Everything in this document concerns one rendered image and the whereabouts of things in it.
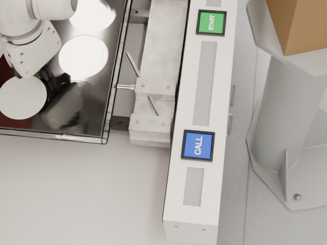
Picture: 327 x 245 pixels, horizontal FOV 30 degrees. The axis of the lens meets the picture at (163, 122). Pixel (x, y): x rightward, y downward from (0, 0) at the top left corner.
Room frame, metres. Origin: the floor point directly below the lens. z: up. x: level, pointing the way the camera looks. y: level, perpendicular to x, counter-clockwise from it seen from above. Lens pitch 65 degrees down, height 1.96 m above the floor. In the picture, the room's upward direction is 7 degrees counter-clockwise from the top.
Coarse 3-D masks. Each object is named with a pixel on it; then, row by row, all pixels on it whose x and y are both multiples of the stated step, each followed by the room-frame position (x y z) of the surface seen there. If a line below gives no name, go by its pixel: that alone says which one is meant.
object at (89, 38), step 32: (96, 0) 0.80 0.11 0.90; (64, 32) 0.73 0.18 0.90; (96, 32) 0.72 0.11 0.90; (0, 64) 0.67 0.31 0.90; (64, 64) 0.65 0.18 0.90; (96, 64) 0.64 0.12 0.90; (64, 96) 0.58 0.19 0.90; (96, 96) 0.57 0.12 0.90; (32, 128) 0.52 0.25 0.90; (64, 128) 0.51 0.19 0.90; (96, 128) 0.50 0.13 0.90
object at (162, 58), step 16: (160, 0) 0.80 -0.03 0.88; (176, 0) 0.79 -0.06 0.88; (160, 16) 0.76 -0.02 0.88; (176, 16) 0.75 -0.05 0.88; (160, 32) 0.72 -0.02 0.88; (176, 32) 0.71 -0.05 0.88; (144, 48) 0.68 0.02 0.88; (160, 48) 0.68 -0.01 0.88; (176, 48) 0.67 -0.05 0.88; (144, 64) 0.64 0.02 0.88; (160, 64) 0.64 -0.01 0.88; (176, 64) 0.63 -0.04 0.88; (176, 80) 0.60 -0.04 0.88; (176, 96) 0.56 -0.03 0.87; (144, 112) 0.53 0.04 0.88; (160, 112) 0.53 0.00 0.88; (144, 144) 0.47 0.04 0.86; (160, 144) 0.47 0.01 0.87
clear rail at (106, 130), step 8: (128, 0) 0.79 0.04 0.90; (128, 8) 0.77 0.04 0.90; (128, 16) 0.75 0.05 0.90; (120, 32) 0.71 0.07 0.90; (120, 40) 0.69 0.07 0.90; (120, 48) 0.67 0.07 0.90; (120, 56) 0.65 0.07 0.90; (120, 64) 0.64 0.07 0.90; (112, 80) 0.60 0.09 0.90; (112, 88) 0.58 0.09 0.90; (112, 96) 0.57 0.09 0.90; (112, 104) 0.55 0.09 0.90; (112, 112) 0.53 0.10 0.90; (104, 120) 0.52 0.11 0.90; (104, 128) 0.50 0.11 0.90; (104, 136) 0.48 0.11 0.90; (104, 144) 0.47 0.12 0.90
